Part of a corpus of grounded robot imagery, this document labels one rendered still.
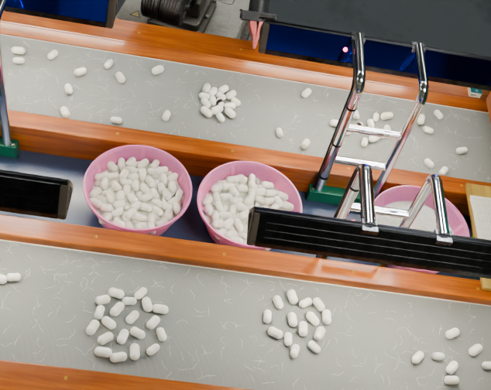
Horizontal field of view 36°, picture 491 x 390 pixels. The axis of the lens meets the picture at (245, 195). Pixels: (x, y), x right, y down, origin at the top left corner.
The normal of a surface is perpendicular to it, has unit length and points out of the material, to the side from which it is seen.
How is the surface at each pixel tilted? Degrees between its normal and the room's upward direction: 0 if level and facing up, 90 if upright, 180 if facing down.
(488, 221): 0
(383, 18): 0
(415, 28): 0
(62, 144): 90
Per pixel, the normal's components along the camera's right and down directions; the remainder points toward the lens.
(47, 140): -0.05, 0.79
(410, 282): 0.17, -0.60
